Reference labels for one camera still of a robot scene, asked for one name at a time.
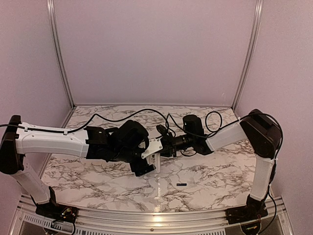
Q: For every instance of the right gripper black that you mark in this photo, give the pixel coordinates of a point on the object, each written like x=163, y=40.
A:
x=169, y=145

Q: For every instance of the front aluminium rail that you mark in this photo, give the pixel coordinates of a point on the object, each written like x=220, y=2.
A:
x=106, y=222

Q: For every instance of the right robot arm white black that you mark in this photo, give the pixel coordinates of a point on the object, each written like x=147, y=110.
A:
x=259, y=134

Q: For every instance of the white remote control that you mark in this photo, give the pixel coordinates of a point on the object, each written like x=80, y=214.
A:
x=154, y=159

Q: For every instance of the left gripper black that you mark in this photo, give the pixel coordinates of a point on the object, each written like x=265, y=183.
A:
x=142, y=168

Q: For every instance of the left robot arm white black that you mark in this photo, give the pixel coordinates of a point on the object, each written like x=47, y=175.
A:
x=21, y=138

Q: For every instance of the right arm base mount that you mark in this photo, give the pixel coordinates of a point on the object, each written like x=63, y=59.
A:
x=245, y=213

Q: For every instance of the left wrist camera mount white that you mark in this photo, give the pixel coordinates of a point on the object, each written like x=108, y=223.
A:
x=155, y=145

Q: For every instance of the left aluminium frame post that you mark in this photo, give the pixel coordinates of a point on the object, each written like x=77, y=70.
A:
x=57, y=47

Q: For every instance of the aluminium frame post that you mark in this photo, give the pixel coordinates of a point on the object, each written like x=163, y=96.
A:
x=57, y=47
x=256, y=23

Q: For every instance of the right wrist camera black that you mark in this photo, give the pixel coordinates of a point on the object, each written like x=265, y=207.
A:
x=163, y=130

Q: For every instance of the right aluminium frame post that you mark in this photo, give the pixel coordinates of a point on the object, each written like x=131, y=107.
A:
x=256, y=23

